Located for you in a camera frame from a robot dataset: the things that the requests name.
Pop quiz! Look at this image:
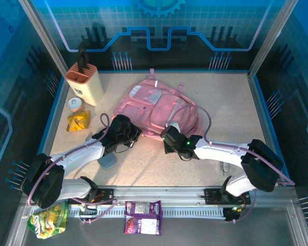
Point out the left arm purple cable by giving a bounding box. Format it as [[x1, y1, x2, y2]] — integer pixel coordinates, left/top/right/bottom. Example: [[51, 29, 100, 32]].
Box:
[[27, 113, 118, 225]]

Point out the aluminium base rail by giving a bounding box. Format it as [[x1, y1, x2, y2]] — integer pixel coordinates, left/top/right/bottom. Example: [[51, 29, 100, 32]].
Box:
[[22, 186, 297, 206]]

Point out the grey slotted cable duct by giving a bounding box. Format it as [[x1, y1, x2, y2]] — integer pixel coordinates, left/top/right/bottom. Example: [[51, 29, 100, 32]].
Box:
[[66, 206, 225, 218]]

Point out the small black electronics board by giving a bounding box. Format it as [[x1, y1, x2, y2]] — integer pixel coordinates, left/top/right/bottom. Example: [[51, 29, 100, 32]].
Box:
[[224, 204, 243, 222], [79, 204, 98, 223]]

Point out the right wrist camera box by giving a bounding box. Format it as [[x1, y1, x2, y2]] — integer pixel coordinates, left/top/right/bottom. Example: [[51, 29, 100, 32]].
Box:
[[160, 125, 186, 147]]

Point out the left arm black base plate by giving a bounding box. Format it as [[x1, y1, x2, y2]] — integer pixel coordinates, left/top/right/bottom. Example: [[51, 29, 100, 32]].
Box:
[[68, 188, 115, 206]]

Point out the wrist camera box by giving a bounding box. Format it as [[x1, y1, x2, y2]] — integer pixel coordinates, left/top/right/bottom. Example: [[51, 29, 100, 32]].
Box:
[[109, 114, 132, 135], [160, 125, 186, 147]]

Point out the purple snack packet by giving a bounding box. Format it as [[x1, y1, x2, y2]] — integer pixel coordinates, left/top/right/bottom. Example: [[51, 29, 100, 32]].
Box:
[[123, 214, 163, 236], [125, 200, 162, 216]]

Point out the beige knife block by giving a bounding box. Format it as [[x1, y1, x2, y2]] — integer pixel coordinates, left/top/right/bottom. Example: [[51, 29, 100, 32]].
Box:
[[65, 63, 103, 107]]

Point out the aluminium frame post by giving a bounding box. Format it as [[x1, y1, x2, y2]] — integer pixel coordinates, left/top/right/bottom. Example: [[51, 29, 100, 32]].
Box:
[[248, 0, 300, 77], [17, 0, 69, 75]]

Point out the black knife handle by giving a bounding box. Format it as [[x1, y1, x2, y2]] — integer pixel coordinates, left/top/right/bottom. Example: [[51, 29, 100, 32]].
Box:
[[77, 50, 89, 71]]

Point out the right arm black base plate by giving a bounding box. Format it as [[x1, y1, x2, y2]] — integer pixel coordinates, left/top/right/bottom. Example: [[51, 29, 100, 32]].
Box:
[[204, 188, 251, 206]]

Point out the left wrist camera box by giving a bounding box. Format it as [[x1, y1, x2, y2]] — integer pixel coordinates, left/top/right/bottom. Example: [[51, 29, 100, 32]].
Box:
[[109, 114, 132, 135]]

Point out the grey pencil case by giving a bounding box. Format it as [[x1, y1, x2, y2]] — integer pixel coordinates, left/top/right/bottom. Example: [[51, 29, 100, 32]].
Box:
[[100, 155, 117, 169]]

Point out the green chips bag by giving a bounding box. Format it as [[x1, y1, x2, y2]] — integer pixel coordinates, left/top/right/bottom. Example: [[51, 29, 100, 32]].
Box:
[[27, 201, 69, 239]]

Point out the yellow snack bag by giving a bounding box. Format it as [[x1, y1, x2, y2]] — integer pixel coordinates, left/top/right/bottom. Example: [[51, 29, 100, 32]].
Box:
[[66, 110, 91, 132]]

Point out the pink school backpack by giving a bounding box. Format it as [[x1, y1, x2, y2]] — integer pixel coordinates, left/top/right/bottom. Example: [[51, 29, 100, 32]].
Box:
[[112, 68, 203, 140]]

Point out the small tin can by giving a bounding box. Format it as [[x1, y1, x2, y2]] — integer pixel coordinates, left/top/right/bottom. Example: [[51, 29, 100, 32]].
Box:
[[67, 97, 85, 113]]

